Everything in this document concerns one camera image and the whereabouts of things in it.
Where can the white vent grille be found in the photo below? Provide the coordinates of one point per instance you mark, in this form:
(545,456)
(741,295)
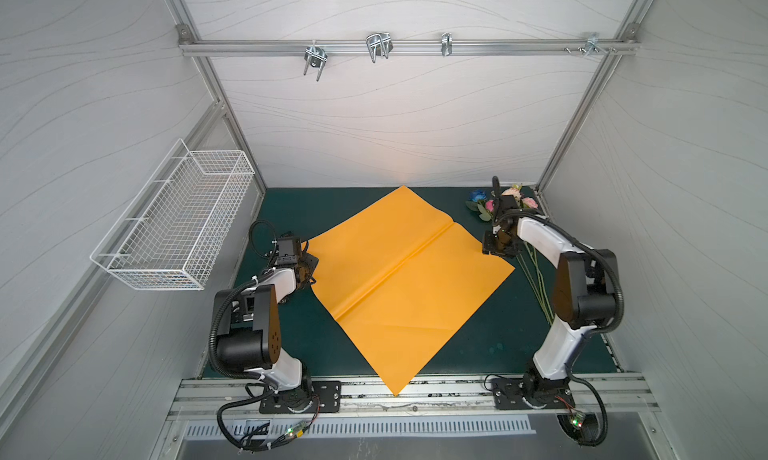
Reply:
(373,427)

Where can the right metal bolt clamp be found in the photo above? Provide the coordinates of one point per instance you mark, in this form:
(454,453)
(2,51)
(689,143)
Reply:
(591,47)

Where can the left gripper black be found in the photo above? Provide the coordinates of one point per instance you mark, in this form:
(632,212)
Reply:
(310,261)

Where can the left metal u-bolt clamp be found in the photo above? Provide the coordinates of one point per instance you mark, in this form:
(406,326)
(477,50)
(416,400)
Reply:
(315,58)

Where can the aluminium top crossbar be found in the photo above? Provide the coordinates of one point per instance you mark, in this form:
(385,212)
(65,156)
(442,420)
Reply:
(400,48)

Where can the white wire basket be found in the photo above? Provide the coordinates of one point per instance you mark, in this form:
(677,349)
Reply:
(171,233)

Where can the orange wrapping paper sheet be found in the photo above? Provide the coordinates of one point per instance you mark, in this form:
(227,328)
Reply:
(401,278)

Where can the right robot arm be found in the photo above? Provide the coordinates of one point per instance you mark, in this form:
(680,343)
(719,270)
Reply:
(587,299)

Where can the peach fake flower spray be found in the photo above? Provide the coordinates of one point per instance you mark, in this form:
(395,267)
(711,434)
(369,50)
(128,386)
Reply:
(529,261)

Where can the blue fake rose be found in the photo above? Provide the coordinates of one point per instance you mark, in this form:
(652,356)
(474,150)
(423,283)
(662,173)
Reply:
(477,200)

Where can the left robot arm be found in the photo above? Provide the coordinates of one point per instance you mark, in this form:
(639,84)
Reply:
(245,338)

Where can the metal u-bolt clamp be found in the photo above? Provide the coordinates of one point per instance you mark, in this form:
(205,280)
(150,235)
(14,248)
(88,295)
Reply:
(379,45)
(315,58)

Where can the aluminium front rail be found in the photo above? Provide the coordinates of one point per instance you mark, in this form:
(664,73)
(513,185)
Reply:
(426,395)

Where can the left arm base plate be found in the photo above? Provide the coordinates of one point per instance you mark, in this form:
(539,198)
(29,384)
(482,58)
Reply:
(320,396)

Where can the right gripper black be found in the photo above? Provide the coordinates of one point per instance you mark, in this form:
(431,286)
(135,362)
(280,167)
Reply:
(495,245)

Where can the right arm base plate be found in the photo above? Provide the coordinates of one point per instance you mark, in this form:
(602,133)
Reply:
(510,394)

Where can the middle metal u-bolt clamp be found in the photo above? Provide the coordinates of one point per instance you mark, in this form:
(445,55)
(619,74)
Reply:
(379,45)

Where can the small metal bracket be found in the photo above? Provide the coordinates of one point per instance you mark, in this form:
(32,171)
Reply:
(446,45)

